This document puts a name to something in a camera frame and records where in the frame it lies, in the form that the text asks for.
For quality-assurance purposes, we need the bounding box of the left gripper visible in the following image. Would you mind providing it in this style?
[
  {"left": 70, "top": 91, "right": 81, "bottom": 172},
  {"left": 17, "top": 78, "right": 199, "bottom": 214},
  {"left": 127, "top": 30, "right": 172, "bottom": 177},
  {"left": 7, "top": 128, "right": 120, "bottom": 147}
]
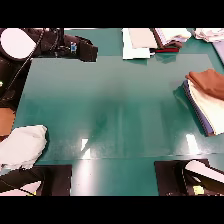
[{"left": 78, "top": 42, "right": 99, "bottom": 63}]

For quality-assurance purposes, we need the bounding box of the white garment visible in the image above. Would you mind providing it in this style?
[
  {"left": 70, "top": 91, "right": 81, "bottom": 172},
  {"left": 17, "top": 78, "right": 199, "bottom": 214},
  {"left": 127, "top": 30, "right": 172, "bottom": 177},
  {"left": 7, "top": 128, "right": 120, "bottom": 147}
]
[
  {"left": 121, "top": 28, "right": 152, "bottom": 61},
  {"left": 192, "top": 28, "right": 224, "bottom": 44},
  {"left": 0, "top": 124, "right": 49, "bottom": 172},
  {"left": 154, "top": 28, "right": 193, "bottom": 47}
]

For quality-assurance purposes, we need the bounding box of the beige garment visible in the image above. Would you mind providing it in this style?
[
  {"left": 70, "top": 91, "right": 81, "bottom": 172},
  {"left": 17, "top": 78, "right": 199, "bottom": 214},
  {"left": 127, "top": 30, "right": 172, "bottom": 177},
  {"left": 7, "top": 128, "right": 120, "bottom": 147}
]
[{"left": 127, "top": 28, "right": 159, "bottom": 50}]

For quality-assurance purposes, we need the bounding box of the red garment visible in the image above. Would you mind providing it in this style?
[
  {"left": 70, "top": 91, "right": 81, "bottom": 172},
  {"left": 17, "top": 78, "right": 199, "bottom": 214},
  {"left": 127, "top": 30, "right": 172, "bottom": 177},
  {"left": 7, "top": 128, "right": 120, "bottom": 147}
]
[{"left": 154, "top": 47, "right": 180, "bottom": 54}]

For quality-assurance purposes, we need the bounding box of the dark brown garment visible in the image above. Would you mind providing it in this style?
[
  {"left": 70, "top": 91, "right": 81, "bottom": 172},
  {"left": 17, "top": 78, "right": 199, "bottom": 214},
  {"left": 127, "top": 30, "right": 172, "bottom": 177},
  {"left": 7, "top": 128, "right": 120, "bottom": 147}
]
[{"left": 151, "top": 28, "right": 184, "bottom": 51}]

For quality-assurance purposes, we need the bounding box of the purple garment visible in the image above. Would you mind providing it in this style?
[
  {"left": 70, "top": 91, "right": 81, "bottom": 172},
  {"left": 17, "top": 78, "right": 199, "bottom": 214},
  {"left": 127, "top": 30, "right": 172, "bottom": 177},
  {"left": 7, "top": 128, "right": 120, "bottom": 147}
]
[{"left": 181, "top": 80, "right": 218, "bottom": 138}]

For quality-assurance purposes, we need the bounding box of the pale blue garment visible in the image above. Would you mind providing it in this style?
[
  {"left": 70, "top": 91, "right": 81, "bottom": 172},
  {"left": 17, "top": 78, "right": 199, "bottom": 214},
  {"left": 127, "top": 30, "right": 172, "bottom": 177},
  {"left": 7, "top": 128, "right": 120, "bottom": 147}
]
[{"left": 212, "top": 41, "right": 224, "bottom": 67}]

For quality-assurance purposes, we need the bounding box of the cream garment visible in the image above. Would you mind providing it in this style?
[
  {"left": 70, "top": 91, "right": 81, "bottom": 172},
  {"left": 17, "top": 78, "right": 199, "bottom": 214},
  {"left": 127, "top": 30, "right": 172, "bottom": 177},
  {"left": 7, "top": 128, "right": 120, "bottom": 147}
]
[{"left": 187, "top": 79, "right": 224, "bottom": 136}]

